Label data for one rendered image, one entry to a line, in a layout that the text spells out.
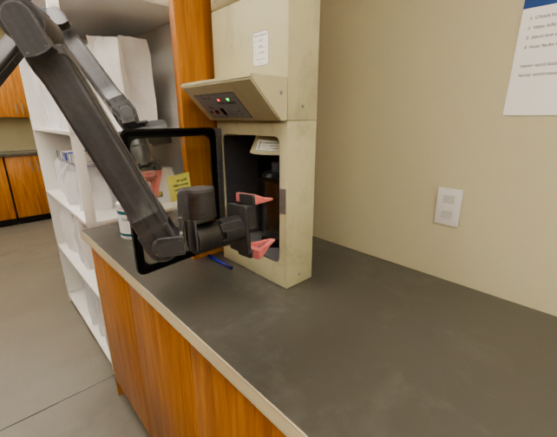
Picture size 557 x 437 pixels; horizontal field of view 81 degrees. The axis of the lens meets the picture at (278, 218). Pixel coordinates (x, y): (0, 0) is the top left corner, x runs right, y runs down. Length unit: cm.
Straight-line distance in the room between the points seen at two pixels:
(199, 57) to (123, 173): 62
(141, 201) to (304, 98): 49
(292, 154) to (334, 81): 50
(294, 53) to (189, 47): 38
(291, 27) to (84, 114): 50
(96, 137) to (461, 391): 77
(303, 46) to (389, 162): 49
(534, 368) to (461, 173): 52
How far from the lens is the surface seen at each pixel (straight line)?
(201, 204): 60
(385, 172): 118
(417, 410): 68
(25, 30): 62
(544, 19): 106
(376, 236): 124
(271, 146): 94
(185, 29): 114
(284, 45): 87
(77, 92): 62
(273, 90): 81
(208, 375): 92
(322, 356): 74
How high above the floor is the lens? 141
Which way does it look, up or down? 17 degrees down
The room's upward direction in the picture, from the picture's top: straight up
